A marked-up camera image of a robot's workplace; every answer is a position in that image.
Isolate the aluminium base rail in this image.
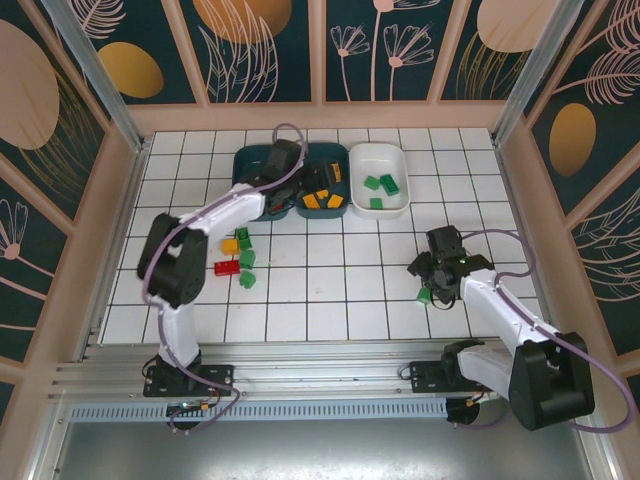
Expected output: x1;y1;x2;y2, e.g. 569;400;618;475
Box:
47;339;596;401

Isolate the grey slotted cable duct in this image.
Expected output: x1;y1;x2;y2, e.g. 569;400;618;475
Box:
67;399;451;424

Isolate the aluminium frame post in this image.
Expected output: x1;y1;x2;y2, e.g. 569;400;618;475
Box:
39;0;152;154
491;0;586;146

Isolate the orange wire connector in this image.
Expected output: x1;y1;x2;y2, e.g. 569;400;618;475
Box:
464;389;501;406

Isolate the white plastic container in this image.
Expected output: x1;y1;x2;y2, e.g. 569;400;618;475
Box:
348;141;412;221

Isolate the grey metal sheet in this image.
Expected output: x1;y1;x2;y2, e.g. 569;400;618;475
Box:
29;417;614;480

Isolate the small circuit board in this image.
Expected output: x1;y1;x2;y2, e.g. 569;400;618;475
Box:
167;399;214;419

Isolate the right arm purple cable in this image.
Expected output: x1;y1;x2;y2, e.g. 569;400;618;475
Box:
452;228;632;434

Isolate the teal plastic container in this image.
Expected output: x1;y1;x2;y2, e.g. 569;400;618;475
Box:
232;144;301;223
294;141;351;221

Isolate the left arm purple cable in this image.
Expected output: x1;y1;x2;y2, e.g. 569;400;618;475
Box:
141;122;307;435

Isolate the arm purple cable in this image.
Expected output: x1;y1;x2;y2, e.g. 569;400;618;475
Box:
141;122;307;435
452;228;632;434

